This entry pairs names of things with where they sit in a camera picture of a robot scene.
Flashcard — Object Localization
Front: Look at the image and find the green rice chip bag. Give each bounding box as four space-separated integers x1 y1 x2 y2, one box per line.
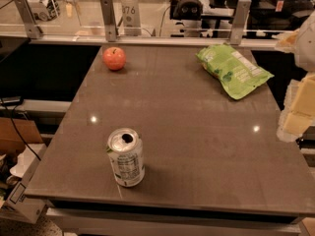
196 44 274 100

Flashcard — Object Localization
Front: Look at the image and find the metal bracket post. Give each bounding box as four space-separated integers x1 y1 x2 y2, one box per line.
229 0 252 45
14 0 42 39
100 0 118 42

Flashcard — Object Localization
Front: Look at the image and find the white green soda can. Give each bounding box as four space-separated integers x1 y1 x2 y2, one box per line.
106 128 145 188

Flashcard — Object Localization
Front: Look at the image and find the black cat-shaped object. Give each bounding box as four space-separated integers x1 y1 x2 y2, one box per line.
170 0 203 21

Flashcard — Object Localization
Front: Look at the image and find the right metal bracket post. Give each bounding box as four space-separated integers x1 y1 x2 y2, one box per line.
229 0 252 45

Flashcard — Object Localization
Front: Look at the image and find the middle metal bracket post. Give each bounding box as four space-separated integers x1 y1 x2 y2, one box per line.
100 0 118 42

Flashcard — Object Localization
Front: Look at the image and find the left metal bracket post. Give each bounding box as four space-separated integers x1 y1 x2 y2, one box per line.
14 0 42 39

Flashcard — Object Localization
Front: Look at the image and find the white machine behind glass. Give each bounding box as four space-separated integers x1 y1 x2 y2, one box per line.
27 0 60 22

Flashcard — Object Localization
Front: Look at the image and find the black cable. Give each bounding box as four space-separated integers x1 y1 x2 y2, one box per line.
0 96 42 162

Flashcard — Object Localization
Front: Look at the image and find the red apple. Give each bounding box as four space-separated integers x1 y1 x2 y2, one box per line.
102 47 126 71

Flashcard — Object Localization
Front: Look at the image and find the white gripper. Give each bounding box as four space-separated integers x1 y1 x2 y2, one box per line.
277 12 315 135

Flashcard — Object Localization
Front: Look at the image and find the white numbered sign 376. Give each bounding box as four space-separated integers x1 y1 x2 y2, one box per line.
120 0 142 36

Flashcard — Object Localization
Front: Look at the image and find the cardboard box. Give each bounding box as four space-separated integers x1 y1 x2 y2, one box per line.
0 117 42 154

